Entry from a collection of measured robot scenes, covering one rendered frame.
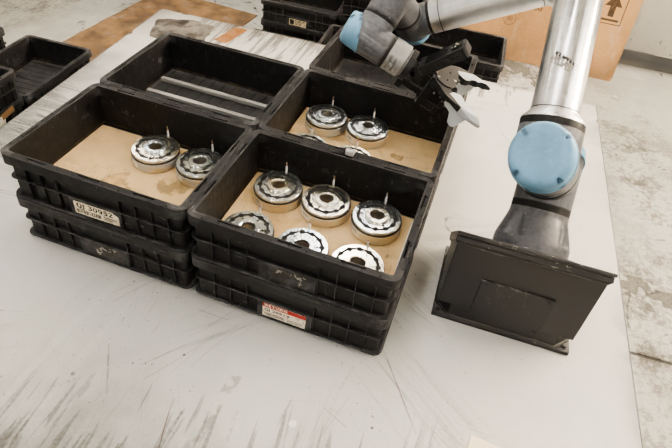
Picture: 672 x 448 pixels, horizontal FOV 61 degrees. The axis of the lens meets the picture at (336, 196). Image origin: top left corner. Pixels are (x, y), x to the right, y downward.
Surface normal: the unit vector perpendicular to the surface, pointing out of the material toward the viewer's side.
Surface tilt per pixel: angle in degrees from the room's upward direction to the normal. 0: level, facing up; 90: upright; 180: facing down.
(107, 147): 0
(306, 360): 0
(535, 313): 90
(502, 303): 90
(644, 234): 0
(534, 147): 56
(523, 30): 72
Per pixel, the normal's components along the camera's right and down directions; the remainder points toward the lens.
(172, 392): 0.10, -0.75
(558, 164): -0.44, -0.01
